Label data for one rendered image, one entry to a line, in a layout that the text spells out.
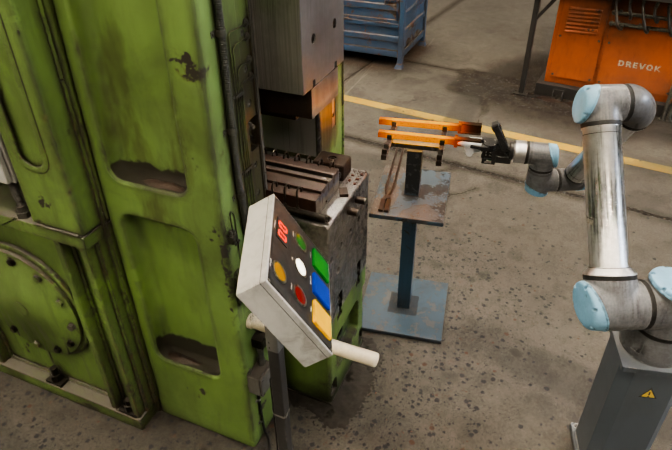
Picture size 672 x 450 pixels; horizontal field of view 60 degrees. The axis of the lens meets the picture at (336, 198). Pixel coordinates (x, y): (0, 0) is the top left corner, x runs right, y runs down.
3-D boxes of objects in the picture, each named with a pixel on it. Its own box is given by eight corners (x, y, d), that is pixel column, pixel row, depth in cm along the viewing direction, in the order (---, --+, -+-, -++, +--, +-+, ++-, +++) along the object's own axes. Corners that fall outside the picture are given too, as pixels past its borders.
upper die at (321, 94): (338, 94, 186) (338, 65, 180) (312, 119, 170) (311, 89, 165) (226, 76, 200) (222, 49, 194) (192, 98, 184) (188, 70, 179)
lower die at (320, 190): (339, 187, 205) (339, 166, 201) (316, 217, 190) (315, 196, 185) (236, 165, 219) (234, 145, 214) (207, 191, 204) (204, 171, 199)
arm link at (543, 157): (557, 173, 221) (562, 150, 215) (523, 170, 223) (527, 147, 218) (555, 161, 228) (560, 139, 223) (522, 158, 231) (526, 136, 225)
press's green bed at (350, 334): (363, 342, 265) (365, 263, 239) (332, 406, 237) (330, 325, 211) (258, 309, 283) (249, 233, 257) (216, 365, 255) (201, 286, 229)
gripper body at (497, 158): (479, 163, 227) (510, 166, 225) (482, 144, 223) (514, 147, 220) (480, 154, 234) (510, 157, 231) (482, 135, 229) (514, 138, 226)
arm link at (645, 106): (668, 74, 174) (578, 170, 237) (627, 75, 174) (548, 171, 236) (678, 107, 170) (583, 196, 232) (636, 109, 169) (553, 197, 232)
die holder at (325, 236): (366, 263, 239) (369, 170, 215) (330, 326, 210) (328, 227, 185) (248, 232, 258) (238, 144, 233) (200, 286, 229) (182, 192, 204)
